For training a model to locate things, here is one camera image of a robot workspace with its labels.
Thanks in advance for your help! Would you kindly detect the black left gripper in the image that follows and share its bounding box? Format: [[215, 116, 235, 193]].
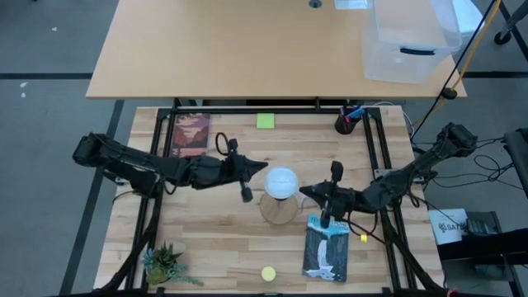
[[222, 138, 269, 204]]

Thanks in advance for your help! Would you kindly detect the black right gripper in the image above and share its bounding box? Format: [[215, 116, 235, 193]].
[[299, 160, 356, 229]]

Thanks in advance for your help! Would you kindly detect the lamp with wooden base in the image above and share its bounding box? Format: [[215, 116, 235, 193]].
[[258, 192, 299, 226]]

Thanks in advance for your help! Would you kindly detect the green sticky note pad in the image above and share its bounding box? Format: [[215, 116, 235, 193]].
[[256, 112, 276, 130]]

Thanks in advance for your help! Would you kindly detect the Yellowstone waterfall booklet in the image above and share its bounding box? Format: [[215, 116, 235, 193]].
[[302, 214, 351, 284]]

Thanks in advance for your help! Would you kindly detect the black pen cup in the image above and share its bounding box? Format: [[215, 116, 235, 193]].
[[333, 113, 358, 136]]

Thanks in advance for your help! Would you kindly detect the canyon sunset notebook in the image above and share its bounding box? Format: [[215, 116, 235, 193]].
[[171, 112, 211, 159]]

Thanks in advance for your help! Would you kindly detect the light wooden desk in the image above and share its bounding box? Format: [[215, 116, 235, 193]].
[[85, 0, 468, 100]]

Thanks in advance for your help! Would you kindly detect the artificial succulent plant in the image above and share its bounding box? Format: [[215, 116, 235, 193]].
[[141, 242, 205, 288]]

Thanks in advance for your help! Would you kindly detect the white printed box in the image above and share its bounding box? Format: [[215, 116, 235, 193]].
[[427, 208, 469, 246]]

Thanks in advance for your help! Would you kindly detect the black electronic device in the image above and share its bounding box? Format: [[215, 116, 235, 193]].
[[465, 210, 502, 236]]

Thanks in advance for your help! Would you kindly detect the black cart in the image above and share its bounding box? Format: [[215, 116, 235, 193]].
[[436, 237, 528, 297]]

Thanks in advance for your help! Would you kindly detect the clear plastic storage bin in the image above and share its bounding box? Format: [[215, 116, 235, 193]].
[[361, 0, 463, 84]]

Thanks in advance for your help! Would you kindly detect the white paper sheet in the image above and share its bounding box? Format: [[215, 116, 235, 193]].
[[333, 0, 370, 11]]

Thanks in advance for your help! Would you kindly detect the black stand leg with caster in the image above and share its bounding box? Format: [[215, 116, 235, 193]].
[[493, 0, 528, 46]]

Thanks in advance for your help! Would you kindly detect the black aluminium frame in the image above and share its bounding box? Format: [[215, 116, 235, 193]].
[[98, 105, 445, 297]]

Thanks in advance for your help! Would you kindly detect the black floor cable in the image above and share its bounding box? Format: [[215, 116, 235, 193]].
[[424, 138, 516, 195]]

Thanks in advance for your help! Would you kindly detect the long black cable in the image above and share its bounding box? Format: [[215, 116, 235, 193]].
[[410, 0, 498, 141]]

